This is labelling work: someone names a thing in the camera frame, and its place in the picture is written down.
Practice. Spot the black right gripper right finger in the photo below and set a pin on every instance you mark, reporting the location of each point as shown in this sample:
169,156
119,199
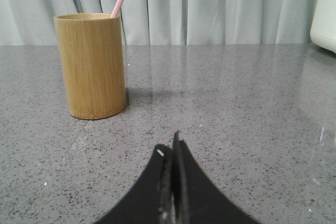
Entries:
196,198

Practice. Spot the grey-white curtain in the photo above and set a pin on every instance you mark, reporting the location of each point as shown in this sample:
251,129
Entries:
167,22

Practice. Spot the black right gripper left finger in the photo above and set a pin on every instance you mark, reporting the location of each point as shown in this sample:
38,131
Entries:
150,199

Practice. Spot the white appliance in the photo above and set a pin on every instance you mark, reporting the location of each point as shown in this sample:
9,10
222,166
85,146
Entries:
322,32

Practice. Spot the bamboo wooden cup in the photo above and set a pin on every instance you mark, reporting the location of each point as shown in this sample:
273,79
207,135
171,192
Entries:
91,55

